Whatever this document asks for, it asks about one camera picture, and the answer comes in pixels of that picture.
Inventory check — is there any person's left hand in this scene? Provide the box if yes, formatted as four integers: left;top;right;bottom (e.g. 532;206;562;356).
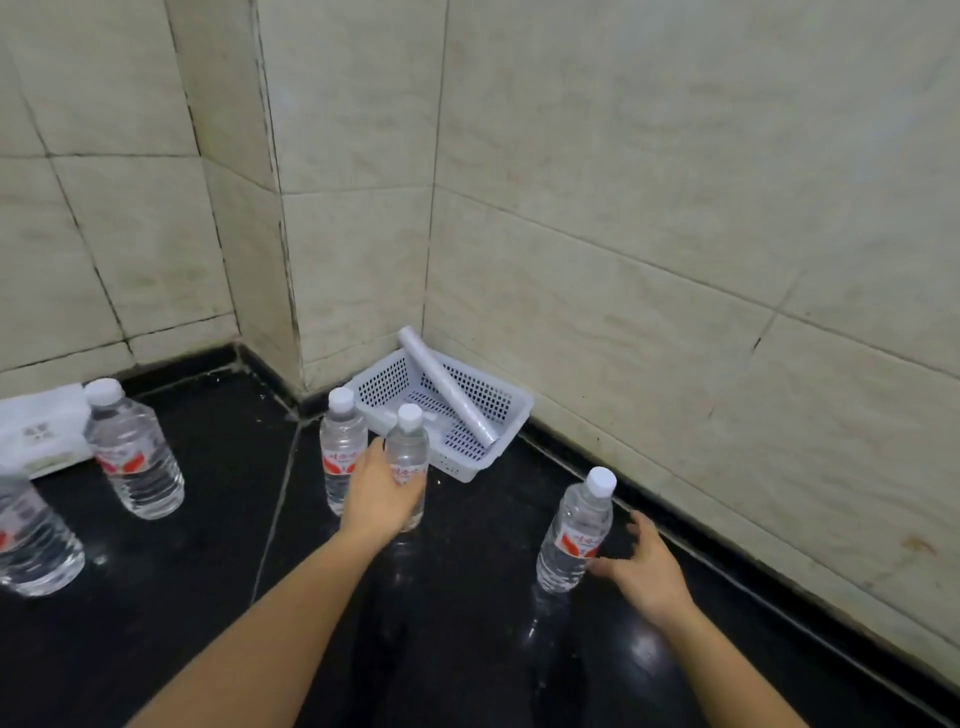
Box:
339;438;428;553

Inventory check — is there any clear water bottle red label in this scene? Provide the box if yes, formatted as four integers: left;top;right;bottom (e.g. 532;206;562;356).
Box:
0;466;87;598
535;466;618;595
82;377;186;521
319;386;370;517
384;402;432;534

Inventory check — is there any person's right forearm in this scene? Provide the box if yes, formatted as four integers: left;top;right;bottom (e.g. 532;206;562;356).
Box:
658;598;809;728

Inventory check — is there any white perforated plastic basket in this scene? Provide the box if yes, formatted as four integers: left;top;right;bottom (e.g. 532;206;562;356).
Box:
346;346;535;484

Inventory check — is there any person's right hand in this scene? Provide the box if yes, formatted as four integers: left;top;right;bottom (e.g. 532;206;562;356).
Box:
588;510;696;633

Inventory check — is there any white wall socket box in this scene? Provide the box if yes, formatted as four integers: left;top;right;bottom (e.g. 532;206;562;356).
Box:
0;383;97;481

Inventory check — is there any person's left forearm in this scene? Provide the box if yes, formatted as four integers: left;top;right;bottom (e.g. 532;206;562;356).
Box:
126;527;385;728

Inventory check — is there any white rolled paper tube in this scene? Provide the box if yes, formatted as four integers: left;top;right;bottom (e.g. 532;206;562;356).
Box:
396;325;501;449

